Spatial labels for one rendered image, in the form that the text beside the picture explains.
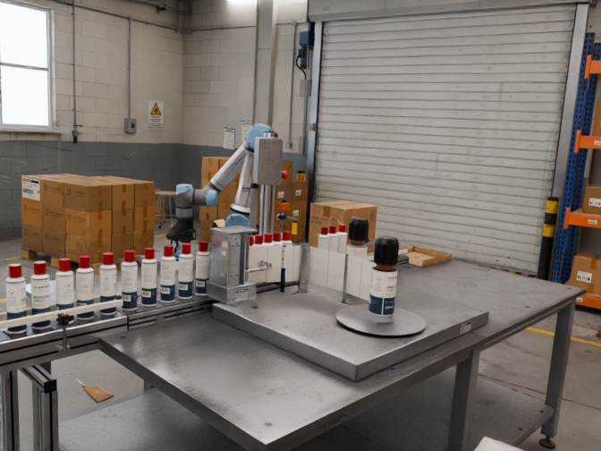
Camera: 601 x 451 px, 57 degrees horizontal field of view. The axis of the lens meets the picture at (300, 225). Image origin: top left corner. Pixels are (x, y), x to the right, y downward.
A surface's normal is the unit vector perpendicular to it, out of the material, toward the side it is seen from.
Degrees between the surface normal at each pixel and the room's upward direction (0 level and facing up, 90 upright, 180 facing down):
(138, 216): 89
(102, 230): 92
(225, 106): 90
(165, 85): 90
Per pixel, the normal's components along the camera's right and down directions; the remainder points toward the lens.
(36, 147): 0.82, 0.15
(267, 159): 0.18, 0.18
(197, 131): -0.57, 0.11
